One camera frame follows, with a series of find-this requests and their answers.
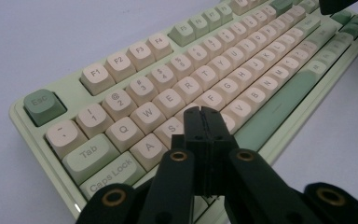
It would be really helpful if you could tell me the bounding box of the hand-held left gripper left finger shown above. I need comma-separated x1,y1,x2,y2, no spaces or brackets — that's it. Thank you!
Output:
171,105,207,197

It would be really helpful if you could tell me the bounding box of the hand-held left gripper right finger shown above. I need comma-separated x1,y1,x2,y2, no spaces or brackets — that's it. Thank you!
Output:
201,106,240,196

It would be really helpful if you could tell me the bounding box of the green and cream keyboard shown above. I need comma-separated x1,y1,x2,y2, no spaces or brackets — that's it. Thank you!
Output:
8,0,358,224

